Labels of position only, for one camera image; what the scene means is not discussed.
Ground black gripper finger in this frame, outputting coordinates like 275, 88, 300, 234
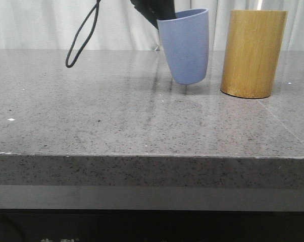
131, 0, 176, 27

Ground blue plastic cup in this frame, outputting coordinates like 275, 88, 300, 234
157, 9, 209, 85

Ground black cord loop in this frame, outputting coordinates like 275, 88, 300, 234
65, 0, 103, 68

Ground bamboo cylindrical holder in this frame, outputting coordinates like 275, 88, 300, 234
221, 10, 288, 99

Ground white curtain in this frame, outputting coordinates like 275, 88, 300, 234
0, 1, 304, 51

